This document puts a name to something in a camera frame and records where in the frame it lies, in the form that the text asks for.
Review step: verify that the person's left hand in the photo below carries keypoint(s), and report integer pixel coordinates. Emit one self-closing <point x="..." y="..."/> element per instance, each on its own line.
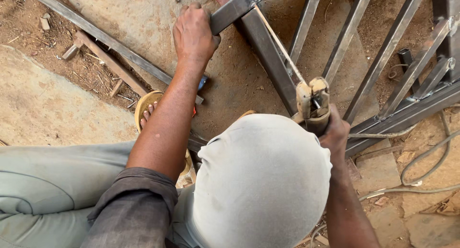
<point x="192" y="36"/>

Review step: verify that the person's right hand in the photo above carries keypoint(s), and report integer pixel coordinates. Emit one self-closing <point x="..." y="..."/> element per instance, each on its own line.
<point x="336" y="135"/>

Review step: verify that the person's right fingers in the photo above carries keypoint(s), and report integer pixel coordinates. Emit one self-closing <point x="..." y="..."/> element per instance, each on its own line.
<point x="333" y="113"/>

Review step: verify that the person's left fingers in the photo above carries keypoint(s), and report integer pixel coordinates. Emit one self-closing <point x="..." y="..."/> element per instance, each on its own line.
<point x="194" y="7"/>

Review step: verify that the welding electrode holder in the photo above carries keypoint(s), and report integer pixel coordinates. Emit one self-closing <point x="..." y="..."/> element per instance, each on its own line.
<point x="312" y="104"/>

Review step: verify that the short steel square tube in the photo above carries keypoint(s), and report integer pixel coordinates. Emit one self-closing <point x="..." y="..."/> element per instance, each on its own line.
<point x="235" y="8"/>

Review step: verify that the rusty flat steel strip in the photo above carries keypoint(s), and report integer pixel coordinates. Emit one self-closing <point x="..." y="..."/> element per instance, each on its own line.
<point x="379" y="153"/>

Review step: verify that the small blue object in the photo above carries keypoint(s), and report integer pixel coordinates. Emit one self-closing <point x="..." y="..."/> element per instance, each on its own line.
<point x="202" y="82"/>

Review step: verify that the welding electrode rod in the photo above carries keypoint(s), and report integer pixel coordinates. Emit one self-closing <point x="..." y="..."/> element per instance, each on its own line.
<point x="278" y="43"/>

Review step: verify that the short black steel tube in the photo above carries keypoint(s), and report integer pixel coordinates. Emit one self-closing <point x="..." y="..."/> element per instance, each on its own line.
<point x="408" y="61"/>

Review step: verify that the long grey steel bar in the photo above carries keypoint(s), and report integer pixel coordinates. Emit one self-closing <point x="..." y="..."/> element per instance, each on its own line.
<point x="107" y="38"/>

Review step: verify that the rusty angle iron bar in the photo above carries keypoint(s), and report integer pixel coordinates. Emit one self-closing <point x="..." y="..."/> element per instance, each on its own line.
<point x="111" y="63"/>

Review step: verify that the yellow sandal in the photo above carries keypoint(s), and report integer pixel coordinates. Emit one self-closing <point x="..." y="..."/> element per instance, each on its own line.
<point x="145" y="104"/>

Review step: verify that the small rusty metal offcut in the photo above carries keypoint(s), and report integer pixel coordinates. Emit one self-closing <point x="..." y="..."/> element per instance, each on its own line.
<point x="116" y="88"/>

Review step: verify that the person's foot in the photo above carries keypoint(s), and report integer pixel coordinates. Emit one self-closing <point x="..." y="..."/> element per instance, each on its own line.
<point x="148" y="113"/>

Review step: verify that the short rusty tube offcut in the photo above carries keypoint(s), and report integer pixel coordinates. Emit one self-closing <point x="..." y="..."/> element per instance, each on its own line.
<point x="70" y="51"/>

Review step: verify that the crumpled brown rag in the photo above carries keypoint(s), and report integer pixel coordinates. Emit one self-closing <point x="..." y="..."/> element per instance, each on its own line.
<point x="442" y="206"/>

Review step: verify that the small grey stone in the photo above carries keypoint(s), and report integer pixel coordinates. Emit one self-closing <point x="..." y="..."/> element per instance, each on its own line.
<point x="44" y="23"/>

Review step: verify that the person's dark grey sleeve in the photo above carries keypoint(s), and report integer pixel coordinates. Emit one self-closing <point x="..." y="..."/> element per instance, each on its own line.
<point x="133" y="208"/>

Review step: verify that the steel tube gate frame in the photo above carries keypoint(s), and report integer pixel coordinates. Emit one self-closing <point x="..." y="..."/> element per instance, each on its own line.
<point x="386" y="50"/>

